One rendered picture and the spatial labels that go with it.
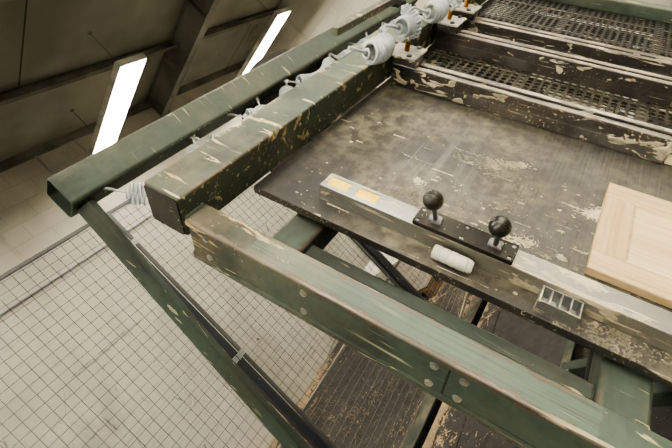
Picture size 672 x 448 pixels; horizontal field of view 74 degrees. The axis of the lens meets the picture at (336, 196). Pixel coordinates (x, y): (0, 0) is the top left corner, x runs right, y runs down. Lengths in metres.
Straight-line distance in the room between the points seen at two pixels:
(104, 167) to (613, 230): 1.28
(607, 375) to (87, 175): 1.28
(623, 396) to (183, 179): 0.85
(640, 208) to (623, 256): 0.18
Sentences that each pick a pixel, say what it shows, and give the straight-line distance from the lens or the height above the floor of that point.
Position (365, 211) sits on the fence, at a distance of 0.95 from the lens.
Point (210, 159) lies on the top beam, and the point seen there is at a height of 1.89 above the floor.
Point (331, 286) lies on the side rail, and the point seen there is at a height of 1.55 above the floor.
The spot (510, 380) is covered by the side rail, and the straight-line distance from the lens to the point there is 0.73.
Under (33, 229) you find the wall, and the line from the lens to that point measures 5.72.
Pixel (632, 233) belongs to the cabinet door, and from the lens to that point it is 1.11.
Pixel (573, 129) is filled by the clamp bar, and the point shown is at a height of 1.33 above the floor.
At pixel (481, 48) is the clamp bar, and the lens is 1.74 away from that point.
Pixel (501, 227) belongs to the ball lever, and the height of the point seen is 1.44.
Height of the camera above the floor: 1.68
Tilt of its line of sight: 2 degrees down
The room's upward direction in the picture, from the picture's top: 43 degrees counter-clockwise
